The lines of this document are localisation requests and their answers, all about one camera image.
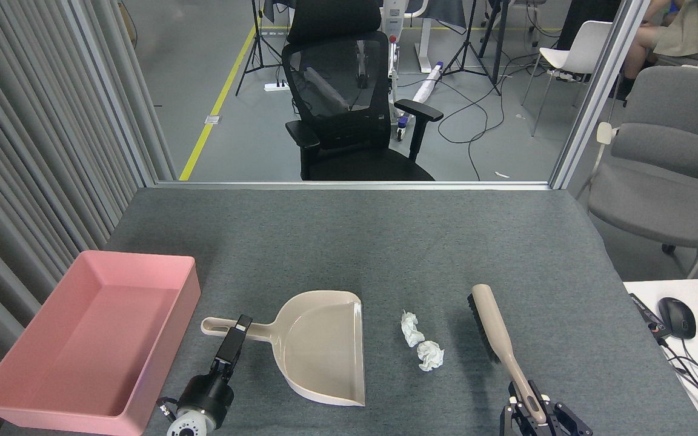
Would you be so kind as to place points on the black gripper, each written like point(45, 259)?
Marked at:
point(206, 396)

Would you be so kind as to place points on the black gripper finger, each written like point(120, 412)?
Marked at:
point(515, 421)
point(567, 424)

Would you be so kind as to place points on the beige plastic dustpan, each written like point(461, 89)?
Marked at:
point(325, 345)

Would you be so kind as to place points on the beige hand brush black bristles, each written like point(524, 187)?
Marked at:
point(491, 321)

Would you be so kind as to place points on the white paper ball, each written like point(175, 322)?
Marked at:
point(430, 355)
point(411, 330)

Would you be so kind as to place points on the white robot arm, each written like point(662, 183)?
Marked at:
point(188, 424)

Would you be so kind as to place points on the pink plastic bin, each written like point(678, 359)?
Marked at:
point(82, 327)

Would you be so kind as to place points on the flat black device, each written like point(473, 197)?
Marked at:
point(649, 316)

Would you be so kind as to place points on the black computer mouse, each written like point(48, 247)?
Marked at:
point(677, 318)

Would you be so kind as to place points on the black mesh office chair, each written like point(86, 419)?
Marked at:
point(355, 163)

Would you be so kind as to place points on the metal floor socket plate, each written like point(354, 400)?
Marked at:
point(212, 119)

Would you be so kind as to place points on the grey padded chair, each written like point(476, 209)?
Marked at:
point(658, 206)

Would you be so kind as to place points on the white power strip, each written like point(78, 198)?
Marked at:
point(276, 87)

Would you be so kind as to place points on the grey pleated curtain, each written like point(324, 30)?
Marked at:
point(9, 151)

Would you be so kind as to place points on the black tripod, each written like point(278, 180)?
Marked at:
point(468, 36)
point(257, 36)

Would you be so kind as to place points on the white rolled tube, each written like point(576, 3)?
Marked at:
point(426, 88)

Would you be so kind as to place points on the white stand on wheels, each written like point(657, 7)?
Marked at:
point(392, 18)

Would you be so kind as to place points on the white plastic chair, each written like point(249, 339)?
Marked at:
point(579, 51)

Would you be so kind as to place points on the dark hanging cloth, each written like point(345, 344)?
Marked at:
point(446, 15)

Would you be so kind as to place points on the seated person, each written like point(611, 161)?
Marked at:
point(688, 30)

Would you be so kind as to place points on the silver table edge rail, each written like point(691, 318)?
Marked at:
point(355, 185)

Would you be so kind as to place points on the silver aluminium post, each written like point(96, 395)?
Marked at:
point(597, 91)

